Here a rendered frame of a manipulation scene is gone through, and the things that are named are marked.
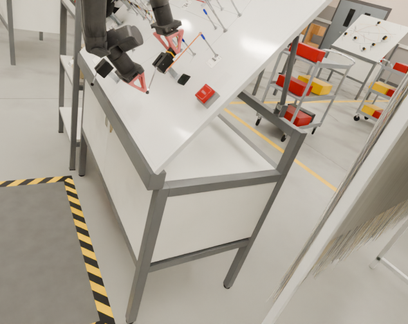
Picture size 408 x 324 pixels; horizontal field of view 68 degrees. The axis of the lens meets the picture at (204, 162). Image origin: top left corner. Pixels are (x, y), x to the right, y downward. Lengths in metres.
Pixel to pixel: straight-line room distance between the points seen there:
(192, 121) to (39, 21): 3.43
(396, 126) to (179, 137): 0.57
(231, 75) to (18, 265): 1.38
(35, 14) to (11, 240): 2.87
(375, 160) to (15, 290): 1.55
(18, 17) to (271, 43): 3.50
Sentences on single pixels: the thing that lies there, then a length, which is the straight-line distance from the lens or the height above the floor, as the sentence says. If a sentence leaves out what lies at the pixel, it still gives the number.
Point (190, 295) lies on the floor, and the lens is 1.74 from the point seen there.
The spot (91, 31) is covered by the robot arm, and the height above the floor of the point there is 1.21.
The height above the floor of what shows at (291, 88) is 0.61.
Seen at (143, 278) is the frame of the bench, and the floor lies 0.34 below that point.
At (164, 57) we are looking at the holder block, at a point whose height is 1.14.
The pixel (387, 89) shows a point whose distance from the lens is 5.84.
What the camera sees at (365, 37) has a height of 1.22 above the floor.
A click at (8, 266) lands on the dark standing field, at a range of 1.81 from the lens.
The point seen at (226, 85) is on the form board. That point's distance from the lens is 0.95.
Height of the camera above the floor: 1.40
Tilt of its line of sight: 30 degrees down
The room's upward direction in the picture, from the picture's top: 17 degrees clockwise
